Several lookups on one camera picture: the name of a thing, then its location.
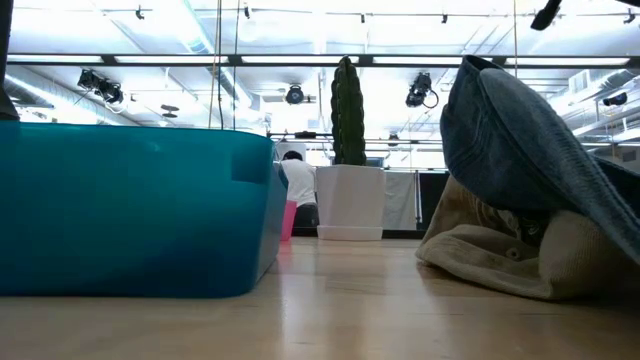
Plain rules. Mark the person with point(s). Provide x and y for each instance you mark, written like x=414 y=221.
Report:
x=300 y=185

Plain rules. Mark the black round ceiling spotlight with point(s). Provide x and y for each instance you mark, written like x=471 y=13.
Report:
x=295 y=95

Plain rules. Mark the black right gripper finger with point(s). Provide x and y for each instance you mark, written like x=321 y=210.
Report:
x=546 y=15

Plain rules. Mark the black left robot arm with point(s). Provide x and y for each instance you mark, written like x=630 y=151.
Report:
x=5 y=60

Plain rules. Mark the green cactus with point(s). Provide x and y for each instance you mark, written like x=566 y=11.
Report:
x=348 y=115

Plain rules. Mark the black overhead frame beam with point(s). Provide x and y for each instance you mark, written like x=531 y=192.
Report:
x=280 y=64

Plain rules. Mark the black ceiling track fixture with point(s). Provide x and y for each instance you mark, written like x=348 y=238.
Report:
x=246 y=11
x=629 y=17
x=444 y=18
x=140 y=12
x=362 y=18

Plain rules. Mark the small black ceiling camera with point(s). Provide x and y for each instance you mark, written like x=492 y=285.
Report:
x=615 y=99

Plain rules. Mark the grey cloth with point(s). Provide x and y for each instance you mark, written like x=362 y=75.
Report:
x=400 y=200

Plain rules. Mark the blue plastic bin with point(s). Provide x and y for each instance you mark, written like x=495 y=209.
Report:
x=125 y=215

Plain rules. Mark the black partition panel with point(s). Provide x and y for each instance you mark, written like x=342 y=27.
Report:
x=432 y=200

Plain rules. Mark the red plastic bin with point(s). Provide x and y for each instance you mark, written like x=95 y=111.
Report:
x=289 y=222

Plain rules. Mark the blue denim baseball cap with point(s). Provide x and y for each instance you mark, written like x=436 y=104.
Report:
x=510 y=140

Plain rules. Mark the white plant pot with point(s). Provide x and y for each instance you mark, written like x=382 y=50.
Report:
x=350 y=200

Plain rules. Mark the beige baseball cap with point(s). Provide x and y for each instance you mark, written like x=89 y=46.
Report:
x=475 y=260

